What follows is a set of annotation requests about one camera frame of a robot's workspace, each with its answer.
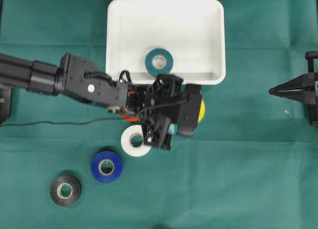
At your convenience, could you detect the white plastic tray case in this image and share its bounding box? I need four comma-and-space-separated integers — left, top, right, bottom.
105, 0, 226, 85

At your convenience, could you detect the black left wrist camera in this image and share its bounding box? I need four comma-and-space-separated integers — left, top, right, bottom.
176, 84, 202, 137

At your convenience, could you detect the black camera cable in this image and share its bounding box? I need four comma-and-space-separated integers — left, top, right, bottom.
0, 99, 189, 127

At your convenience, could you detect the green table cloth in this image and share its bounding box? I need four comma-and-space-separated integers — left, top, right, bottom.
0, 0, 318, 229

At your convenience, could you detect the blue tape roll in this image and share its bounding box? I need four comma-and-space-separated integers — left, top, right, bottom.
90, 151, 123, 183

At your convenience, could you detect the teal green tape roll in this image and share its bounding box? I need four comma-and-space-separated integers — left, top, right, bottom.
145, 48, 173, 76

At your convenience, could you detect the yellow tape roll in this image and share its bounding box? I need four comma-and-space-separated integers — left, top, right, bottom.
198, 99, 206, 123

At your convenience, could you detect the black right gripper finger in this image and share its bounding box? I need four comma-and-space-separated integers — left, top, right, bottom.
269, 91, 307, 104
269, 74, 307, 91

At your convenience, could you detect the red tape roll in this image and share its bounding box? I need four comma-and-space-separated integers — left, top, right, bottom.
119, 112, 141, 123

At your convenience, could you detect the black tape roll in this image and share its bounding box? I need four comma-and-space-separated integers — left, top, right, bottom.
50, 175, 81, 207

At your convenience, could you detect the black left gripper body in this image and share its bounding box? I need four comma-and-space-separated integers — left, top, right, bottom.
126, 74, 185, 123

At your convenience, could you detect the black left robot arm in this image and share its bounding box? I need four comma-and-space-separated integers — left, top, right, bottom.
0, 54, 189, 150

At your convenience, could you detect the white tape roll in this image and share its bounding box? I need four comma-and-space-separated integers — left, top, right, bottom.
121, 125, 152, 157

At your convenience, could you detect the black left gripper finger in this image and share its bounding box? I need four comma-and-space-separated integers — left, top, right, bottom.
153, 74, 183, 95
141, 116, 172, 151

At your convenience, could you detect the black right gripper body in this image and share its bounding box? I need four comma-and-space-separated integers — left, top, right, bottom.
305, 51, 318, 126

